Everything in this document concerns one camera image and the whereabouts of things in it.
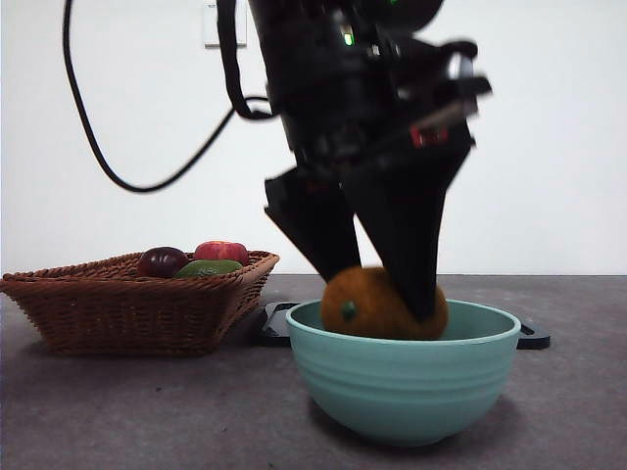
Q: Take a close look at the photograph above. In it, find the white wall socket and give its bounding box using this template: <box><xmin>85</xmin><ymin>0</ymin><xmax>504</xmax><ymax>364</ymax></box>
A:
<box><xmin>204</xmin><ymin>0</ymin><xmax>248</xmax><ymax>49</ymax></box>

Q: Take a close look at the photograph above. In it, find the thin black cable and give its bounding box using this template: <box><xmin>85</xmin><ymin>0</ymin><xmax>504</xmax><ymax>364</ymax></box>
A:
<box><xmin>62</xmin><ymin>0</ymin><xmax>236</xmax><ymax>193</ymax></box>

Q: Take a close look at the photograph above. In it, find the dark purple round fruit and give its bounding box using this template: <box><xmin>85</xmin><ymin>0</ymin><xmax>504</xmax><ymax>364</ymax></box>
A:
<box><xmin>136</xmin><ymin>246</ymin><xmax>189</xmax><ymax>278</ymax></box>

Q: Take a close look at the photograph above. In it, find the brown fuzzy kiwi fruit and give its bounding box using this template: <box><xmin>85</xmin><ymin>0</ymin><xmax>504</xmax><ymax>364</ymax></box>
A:
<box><xmin>320</xmin><ymin>265</ymin><xmax>450</xmax><ymax>342</ymax></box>

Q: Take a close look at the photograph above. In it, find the brown wicker basket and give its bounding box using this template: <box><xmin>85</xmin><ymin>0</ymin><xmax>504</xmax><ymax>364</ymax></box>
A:
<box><xmin>0</xmin><ymin>250</ymin><xmax>280</xmax><ymax>357</ymax></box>

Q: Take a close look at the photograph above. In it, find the red apple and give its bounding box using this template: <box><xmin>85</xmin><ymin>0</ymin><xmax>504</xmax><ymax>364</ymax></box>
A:
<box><xmin>193</xmin><ymin>240</ymin><xmax>250</xmax><ymax>267</ymax></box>

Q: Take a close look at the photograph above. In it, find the pale grey camera box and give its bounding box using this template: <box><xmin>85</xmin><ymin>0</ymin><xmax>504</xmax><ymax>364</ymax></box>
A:
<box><xmin>443</xmin><ymin>41</ymin><xmax>494</xmax><ymax>118</ymax></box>

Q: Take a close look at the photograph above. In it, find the green avocado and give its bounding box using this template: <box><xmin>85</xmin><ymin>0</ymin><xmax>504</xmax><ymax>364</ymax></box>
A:
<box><xmin>173</xmin><ymin>258</ymin><xmax>244</xmax><ymax>279</ymax></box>

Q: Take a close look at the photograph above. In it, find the teal ribbed bowl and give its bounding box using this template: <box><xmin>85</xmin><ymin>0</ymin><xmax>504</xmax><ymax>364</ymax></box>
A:
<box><xmin>285</xmin><ymin>298</ymin><xmax>522</xmax><ymax>447</ymax></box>

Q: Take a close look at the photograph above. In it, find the dark teal rectangular tray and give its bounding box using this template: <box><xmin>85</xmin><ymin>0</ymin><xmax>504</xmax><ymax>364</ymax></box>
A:
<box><xmin>258</xmin><ymin>302</ymin><xmax>551</xmax><ymax>350</ymax></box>

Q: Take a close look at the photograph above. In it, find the thick black cable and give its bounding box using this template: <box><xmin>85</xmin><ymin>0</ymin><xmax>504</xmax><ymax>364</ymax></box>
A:
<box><xmin>215</xmin><ymin>0</ymin><xmax>273</xmax><ymax>121</ymax></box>

